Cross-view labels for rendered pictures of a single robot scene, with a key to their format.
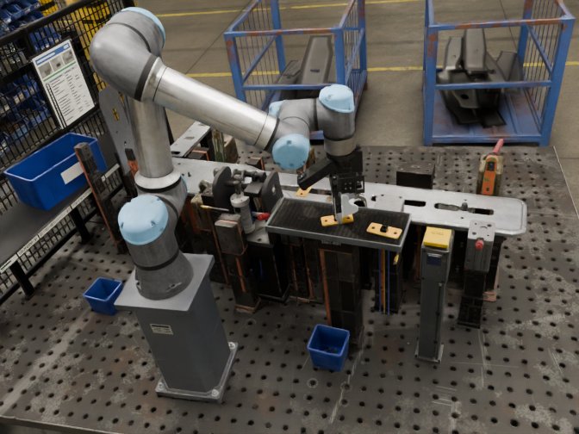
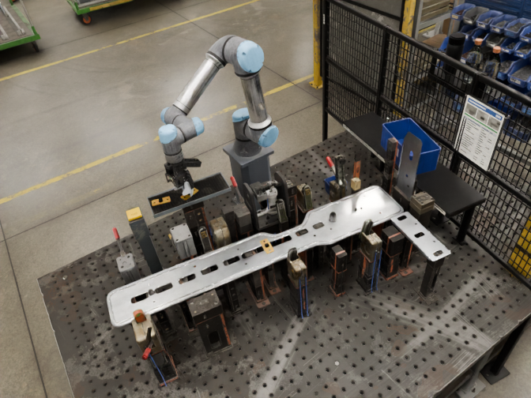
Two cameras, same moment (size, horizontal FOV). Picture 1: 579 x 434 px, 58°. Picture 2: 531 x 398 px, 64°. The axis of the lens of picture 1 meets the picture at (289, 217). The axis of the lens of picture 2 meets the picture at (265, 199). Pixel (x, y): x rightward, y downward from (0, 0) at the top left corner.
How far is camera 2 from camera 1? 2.60 m
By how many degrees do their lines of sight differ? 90
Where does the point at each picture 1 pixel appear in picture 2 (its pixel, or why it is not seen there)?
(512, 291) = (129, 343)
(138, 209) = (244, 111)
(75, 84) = (483, 142)
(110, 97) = (413, 144)
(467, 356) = not seen: hidden behind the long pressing
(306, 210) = (210, 189)
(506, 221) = (120, 298)
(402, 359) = (170, 264)
